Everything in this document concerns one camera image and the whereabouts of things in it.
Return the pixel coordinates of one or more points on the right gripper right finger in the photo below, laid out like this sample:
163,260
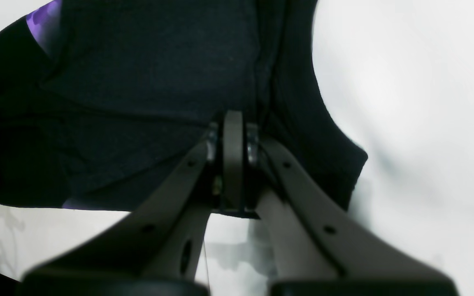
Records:
315,242

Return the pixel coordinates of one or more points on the black T-shirt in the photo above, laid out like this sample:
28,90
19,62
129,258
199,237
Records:
101,99

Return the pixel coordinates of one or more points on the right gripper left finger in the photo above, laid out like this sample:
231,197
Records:
161,239

